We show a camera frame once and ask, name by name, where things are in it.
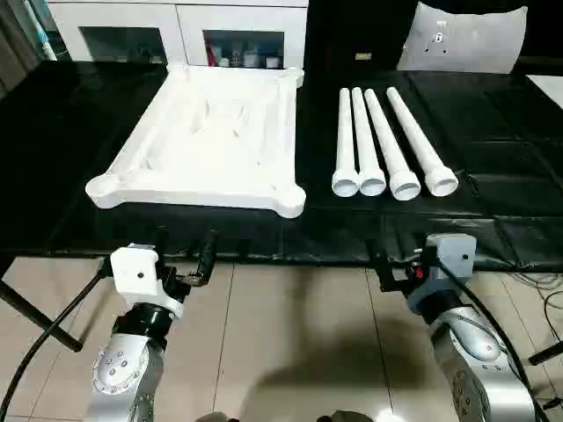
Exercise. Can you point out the white plastic table leg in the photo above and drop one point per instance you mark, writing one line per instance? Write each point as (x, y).
(387, 140)
(345, 145)
(365, 140)
(418, 136)

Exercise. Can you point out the white plastic table top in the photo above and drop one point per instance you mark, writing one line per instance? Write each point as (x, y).
(211, 132)

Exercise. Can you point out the black work mat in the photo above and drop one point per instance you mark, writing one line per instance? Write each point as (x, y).
(66, 154)

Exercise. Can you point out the grey left robot foot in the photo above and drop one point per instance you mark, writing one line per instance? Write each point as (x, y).
(215, 417)

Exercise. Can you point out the grey robot foot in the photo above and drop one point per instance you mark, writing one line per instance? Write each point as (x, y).
(347, 416)
(215, 417)

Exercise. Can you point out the grey right robot foot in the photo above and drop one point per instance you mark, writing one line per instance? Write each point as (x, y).
(347, 416)

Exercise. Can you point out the black metal stand bar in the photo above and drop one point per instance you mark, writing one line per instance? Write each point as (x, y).
(547, 355)

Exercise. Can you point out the flat white board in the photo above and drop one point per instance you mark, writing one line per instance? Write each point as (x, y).
(550, 88)

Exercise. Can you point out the black box with gold label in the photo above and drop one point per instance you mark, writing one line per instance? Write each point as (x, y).
(334, 35)

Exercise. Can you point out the white glass door cabinet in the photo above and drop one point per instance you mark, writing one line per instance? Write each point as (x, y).
(132, 17)

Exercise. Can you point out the pale blue patterned pole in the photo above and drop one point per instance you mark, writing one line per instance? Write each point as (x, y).
(46, 35)

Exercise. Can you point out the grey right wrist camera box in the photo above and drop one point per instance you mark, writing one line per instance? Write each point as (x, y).
(453, 259)

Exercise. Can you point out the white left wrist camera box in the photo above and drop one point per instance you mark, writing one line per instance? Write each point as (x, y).
(132, 272)

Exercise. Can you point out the black metal table frame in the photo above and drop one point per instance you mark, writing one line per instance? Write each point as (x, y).
(39, 321)

